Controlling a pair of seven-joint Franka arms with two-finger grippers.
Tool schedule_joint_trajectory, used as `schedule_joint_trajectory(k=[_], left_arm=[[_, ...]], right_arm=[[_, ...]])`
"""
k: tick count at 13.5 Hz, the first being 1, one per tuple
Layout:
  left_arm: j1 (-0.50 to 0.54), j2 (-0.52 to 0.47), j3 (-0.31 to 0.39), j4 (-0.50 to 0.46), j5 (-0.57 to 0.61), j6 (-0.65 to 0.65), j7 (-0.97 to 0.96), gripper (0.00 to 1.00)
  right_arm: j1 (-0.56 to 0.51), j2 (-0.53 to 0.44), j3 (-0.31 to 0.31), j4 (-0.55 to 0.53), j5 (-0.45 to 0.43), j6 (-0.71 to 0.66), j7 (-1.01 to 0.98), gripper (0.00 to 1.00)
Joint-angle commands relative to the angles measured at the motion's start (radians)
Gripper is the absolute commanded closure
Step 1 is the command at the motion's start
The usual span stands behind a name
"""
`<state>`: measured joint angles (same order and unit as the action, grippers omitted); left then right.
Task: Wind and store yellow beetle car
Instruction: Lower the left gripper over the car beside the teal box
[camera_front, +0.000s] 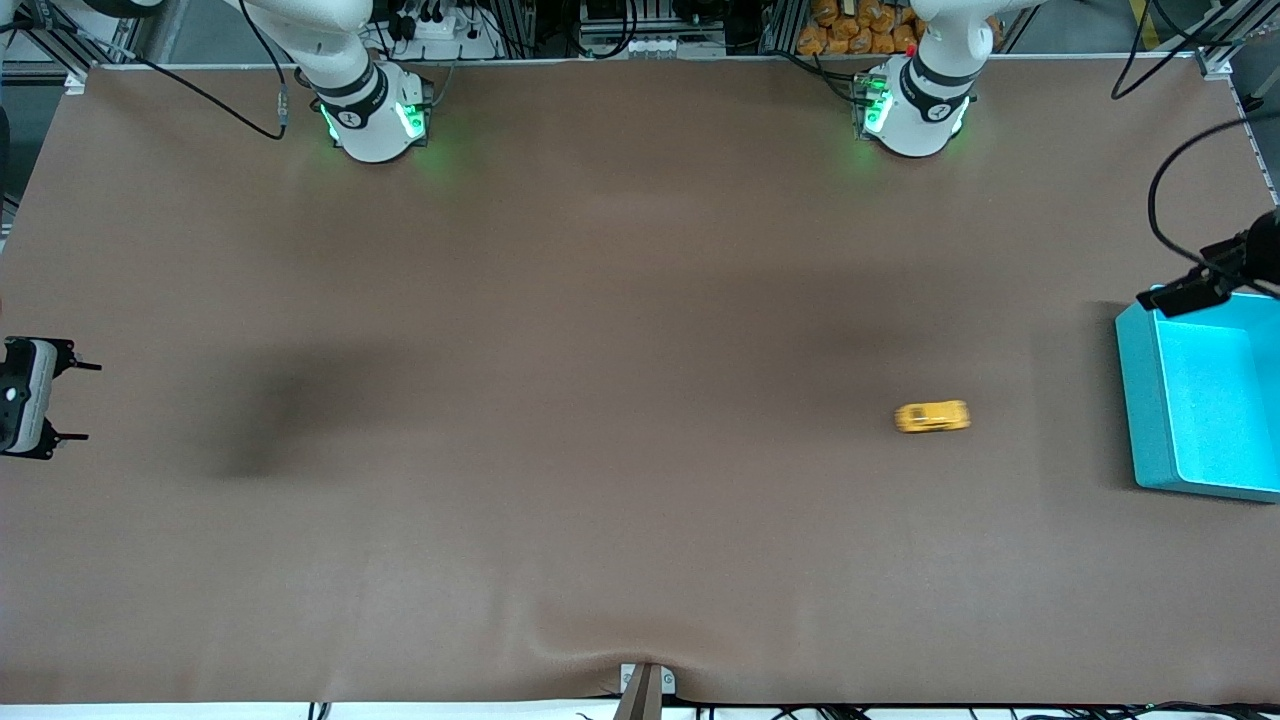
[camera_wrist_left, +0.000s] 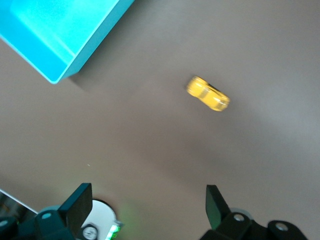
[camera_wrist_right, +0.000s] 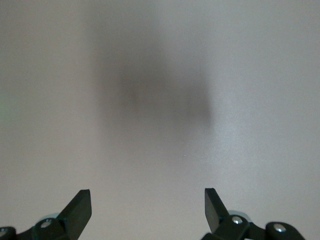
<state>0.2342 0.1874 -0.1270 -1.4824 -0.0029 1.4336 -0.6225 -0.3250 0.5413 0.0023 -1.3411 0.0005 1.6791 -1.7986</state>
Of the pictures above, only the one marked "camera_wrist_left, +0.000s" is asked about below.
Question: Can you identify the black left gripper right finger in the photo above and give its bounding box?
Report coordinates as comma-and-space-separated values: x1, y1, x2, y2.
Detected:
205, 184, 307, 240

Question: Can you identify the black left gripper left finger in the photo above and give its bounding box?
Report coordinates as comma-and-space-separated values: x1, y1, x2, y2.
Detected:
0, 182, 93, 240

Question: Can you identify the yellow toy beetle car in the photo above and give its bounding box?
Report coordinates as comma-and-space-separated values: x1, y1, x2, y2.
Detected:
186, 75, 231, 113

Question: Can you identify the teal plastic storage bin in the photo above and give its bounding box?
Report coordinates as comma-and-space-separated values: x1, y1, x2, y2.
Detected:
0, 0, 136, 85

